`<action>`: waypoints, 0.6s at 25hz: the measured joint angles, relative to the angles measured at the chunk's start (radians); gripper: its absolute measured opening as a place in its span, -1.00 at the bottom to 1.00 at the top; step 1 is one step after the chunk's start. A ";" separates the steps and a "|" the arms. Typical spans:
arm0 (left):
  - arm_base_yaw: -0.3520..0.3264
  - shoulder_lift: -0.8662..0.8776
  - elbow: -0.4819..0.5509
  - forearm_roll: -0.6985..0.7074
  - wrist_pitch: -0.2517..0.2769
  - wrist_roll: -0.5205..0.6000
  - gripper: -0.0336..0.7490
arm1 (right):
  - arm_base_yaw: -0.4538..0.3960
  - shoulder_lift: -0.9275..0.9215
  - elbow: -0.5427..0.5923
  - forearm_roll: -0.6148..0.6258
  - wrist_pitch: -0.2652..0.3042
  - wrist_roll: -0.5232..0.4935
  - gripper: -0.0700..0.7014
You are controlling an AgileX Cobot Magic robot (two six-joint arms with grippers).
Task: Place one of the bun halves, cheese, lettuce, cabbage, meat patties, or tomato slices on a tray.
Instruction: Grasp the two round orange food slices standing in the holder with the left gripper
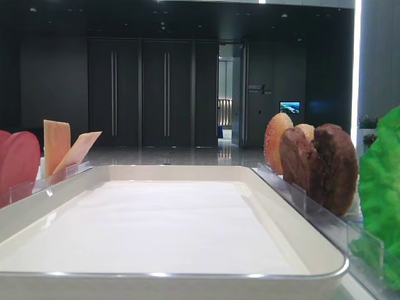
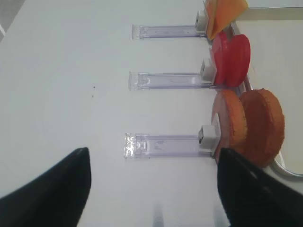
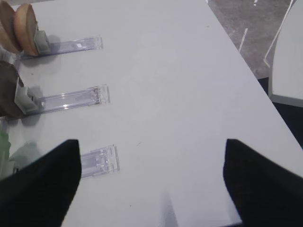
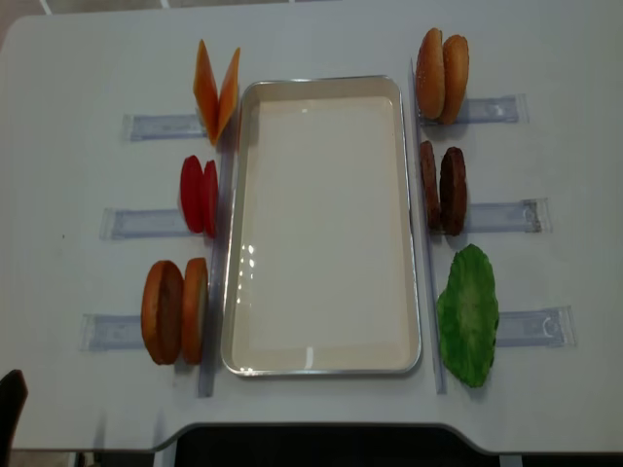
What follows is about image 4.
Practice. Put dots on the bun half white face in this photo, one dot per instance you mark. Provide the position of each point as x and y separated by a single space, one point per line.
195 292

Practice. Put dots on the left brown meat patty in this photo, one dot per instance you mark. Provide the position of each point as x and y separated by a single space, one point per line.
429 180

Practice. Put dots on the right dark meat patty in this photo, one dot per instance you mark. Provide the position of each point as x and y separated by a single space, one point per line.
453 191

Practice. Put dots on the clear holder under tomato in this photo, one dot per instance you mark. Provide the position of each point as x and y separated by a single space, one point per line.
120 224

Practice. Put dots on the right orange cheese slice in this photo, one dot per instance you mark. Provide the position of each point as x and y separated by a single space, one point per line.
228 100

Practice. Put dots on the orange cheese slice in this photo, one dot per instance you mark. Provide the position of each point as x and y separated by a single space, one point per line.
228 100
205 92

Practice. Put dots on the green lettuce leaf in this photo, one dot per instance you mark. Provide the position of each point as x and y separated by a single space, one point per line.
468 315

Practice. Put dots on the left orange cheese slice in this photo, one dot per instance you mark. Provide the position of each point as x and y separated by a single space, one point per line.
205 92

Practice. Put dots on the clear holder under cheese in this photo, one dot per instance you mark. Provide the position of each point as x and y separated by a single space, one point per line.
167 127

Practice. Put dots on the clear holder under patties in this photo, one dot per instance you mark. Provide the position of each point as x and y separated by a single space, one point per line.
523 216

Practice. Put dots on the clear holder under lettuce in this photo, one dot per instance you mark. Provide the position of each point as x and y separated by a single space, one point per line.
548 327

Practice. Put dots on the white rectangular metal tray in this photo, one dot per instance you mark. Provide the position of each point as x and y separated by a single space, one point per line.
321 274

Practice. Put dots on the left brown bun half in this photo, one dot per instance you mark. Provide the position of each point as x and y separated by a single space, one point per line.
161 312

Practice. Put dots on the sesame bun top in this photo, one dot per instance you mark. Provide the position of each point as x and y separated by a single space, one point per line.
430 79

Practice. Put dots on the clear holder under right buns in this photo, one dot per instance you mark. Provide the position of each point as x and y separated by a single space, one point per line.
508 109

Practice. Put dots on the clear holder under buns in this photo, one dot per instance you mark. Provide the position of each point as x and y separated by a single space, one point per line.
104 332
508 109

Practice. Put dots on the plain bun half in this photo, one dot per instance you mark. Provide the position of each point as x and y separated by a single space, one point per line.
456 69

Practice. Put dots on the clear holder under left buns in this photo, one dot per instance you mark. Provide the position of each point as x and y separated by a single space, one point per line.
104 332

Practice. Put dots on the dark chair back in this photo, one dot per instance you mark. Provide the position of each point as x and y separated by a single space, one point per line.
14 393

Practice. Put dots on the left long clear acrylic rail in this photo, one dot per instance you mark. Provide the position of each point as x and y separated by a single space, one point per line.
227 149

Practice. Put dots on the long clear acrylic rail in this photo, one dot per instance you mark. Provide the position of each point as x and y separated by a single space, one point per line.
428 264
227 149

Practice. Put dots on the right long clear acrylic rail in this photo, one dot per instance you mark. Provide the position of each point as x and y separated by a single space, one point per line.
428 264

